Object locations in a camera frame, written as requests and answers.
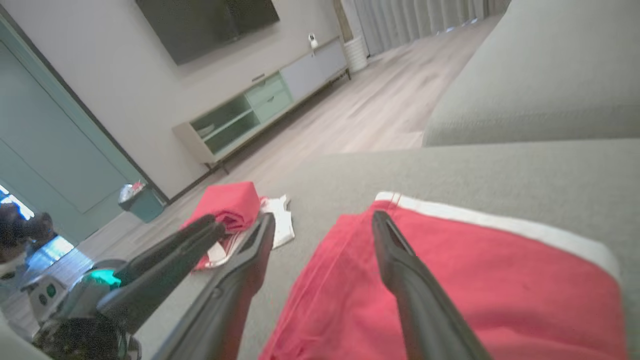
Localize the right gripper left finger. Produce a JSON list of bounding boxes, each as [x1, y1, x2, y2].
[[152, 212, 277, 360]]

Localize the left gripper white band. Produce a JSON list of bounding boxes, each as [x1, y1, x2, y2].
[[22, 214, 227, 334]]

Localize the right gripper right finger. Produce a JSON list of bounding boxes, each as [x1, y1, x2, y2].
[[372, 210, 494, 360]]

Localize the red shorts with white trim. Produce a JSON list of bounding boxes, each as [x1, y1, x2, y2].
[[258, 191, 629, 360]]

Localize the teal waste bin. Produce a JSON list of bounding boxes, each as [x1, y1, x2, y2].
[[117, 180, 166, 224]]

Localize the person with dark hair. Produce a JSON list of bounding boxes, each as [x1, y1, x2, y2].
[[0, 202, 57, 301]]

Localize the teal door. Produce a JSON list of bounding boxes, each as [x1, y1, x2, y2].
[[0, 17, 149, 247]]

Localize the white and green TV cabinet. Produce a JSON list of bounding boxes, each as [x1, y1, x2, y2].
[[172, 37, 351, 174]]

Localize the grey fabric sofa seat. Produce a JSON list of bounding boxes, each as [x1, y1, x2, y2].
[[422, 0, 640, 147]]

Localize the white ribbed cylinder bin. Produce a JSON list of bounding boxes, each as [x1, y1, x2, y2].
[[343, 35, 370, 74]]

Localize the grey pleated curtains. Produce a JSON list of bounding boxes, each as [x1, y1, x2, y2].
[[352, 0, 507, 56]]

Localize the black wall television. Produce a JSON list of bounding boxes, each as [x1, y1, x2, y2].
[[135, 0, 281, 66]]

